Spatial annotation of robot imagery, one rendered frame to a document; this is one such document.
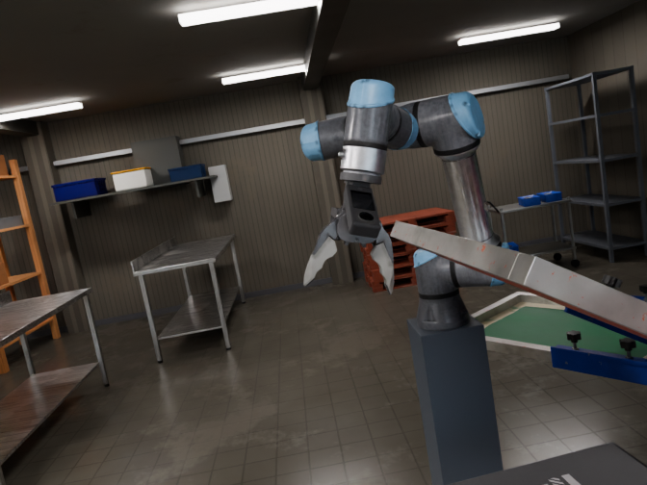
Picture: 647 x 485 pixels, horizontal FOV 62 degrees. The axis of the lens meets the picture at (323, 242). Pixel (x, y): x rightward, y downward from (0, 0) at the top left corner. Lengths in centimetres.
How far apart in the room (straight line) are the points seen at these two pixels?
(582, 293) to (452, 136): 71
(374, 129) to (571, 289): 39
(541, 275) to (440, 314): 89
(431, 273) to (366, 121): 74
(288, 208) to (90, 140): 291
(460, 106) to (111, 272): 737
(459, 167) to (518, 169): 718
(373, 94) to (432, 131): 47
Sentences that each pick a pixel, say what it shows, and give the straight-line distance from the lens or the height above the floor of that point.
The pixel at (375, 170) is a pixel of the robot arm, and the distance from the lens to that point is 89.
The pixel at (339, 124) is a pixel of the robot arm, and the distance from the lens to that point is 103.
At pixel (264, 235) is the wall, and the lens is 789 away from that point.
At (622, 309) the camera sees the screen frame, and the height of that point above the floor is 147.
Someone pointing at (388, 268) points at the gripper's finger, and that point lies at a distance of 92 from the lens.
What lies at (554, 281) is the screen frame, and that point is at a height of 152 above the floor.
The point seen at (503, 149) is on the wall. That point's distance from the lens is 847.
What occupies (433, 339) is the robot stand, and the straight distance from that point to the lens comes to 155.
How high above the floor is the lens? 171
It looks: 8 degrees down
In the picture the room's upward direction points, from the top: 10 degrees counter-clockwise
